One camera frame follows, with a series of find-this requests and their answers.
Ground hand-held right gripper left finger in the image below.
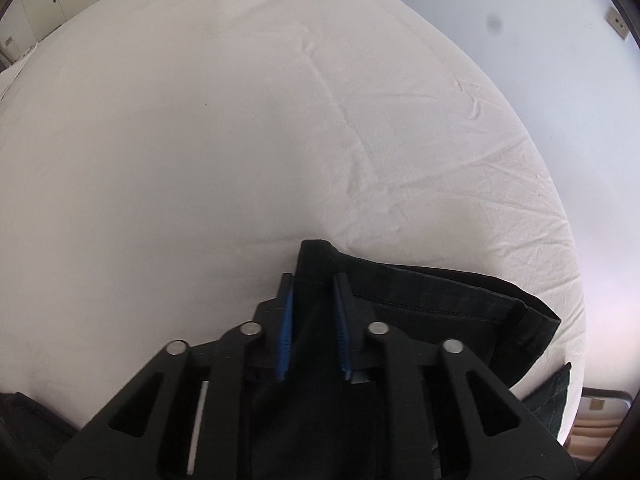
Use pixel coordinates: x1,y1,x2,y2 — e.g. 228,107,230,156
47,272,301,480

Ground black denim pants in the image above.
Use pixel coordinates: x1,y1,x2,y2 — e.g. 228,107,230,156
249,239,573,480

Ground cream wardrobe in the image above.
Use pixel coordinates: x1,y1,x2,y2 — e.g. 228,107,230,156
0,0,101,63

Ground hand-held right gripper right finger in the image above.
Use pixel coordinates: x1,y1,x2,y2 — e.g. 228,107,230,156
332,272,578,480

